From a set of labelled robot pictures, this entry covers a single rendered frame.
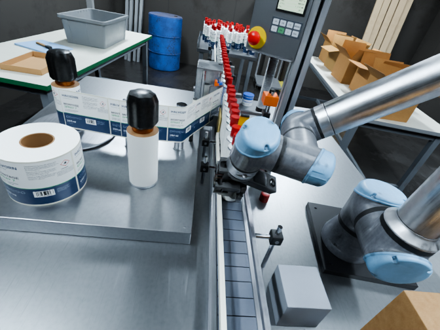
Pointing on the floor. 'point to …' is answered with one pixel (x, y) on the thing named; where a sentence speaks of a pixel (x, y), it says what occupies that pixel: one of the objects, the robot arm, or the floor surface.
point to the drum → (164, 41)
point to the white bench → (9, 52)
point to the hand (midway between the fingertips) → (233, 192)
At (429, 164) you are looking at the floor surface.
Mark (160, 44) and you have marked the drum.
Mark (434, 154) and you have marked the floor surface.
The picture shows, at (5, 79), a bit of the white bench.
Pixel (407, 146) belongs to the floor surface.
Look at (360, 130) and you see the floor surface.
